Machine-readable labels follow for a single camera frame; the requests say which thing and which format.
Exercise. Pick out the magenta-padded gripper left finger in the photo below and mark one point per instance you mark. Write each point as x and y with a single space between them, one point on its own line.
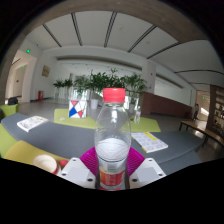
78 173

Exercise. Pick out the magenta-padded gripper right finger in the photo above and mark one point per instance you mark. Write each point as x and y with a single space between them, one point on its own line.
148 171

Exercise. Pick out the clear red-capped water bottle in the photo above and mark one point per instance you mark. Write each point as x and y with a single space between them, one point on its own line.
112 133

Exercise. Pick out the white booklet with yellow tab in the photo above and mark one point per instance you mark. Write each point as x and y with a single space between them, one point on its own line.
150 141

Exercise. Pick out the red floral mug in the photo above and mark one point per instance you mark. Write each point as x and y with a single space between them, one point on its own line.
46 163

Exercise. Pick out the small clear plastic bottle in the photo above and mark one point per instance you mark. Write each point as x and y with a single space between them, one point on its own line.
137 116

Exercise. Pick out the white red blue cube box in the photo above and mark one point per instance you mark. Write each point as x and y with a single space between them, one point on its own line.
77 108

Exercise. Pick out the white printed magazine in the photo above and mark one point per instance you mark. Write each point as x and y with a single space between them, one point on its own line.
32 123

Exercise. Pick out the long wooden bench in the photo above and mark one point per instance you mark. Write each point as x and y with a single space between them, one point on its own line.
203 130

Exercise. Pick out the person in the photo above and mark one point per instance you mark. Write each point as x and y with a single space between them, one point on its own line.
195 111

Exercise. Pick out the red floor bin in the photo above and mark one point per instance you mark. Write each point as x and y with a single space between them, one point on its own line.
40 95

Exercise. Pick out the wooden shelf unit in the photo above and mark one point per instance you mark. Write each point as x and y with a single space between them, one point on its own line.
216 110

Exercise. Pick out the row of green potted plants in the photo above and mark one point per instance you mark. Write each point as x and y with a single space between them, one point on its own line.
100 81

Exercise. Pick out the dark chair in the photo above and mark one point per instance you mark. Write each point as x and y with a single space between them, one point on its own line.
12 101

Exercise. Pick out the framed wall picture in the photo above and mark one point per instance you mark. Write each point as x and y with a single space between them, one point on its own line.
45 71

